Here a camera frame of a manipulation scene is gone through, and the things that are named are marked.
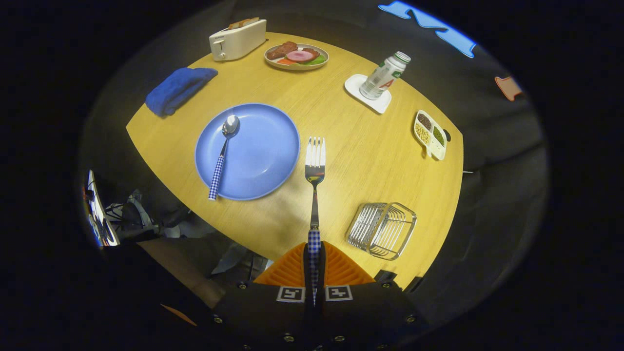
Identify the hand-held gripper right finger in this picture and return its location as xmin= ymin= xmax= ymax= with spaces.
xmin=314 ymin=241 xmax=427 ymax=351

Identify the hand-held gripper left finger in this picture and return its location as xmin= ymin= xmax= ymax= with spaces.
xmin=207 ymin=241 xmax=312 ymax=351

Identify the fork with blue checkered handle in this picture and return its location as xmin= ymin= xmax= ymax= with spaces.
xmin=305 ymin=136 xmax=326 ymax=305

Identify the spoon with blue checkered handle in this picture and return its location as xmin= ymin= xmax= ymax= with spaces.
xmin=208 ymin=115 xmax=240 ymax=201

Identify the person's trouser leg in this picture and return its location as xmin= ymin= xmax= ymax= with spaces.
xmin=212 ymin=241 xmax=271 ymax=281

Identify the brown slanted board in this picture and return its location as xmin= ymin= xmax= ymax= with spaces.
xmin=139 ymin=239 xmax=227 ymax=309

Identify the blue round plate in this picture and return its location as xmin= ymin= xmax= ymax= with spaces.
xmin=195 ymin=103 xmax=301 ymax=201

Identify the white divided condiment dish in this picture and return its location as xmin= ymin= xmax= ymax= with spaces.
xmin=413 ymin=110 xmax=448 ymax=161

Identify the white coaster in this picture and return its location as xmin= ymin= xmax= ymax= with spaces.
xmin=344 ymin=74 xmax=392 ymax=115

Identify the white drink bottle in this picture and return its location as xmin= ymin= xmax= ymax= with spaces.
xmin=359 ymin=51 xmax=411 ymax=100

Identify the folded blue towel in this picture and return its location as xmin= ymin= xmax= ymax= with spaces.
xmin=145 ymin=67 xmax=218 ymax=117

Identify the small beige food plate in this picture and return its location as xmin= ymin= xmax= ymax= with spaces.
xmin=264 ymin=42 xmax=329 ymax=71

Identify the large brown meat piece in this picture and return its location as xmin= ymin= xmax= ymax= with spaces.
xmin=266 ymin=41 xmax=299 ymax=60

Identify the white toaster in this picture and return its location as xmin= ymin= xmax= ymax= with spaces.
xmin=209 ymin=19 xmax=267 ymax=61

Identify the metal wire rack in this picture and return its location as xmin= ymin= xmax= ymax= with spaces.
xmin=346 ymin=202 xmax=417 ymax=260

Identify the tangle of black cables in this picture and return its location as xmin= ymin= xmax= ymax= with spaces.
xmin=105 ymin=190 xmax=161 ymax=234

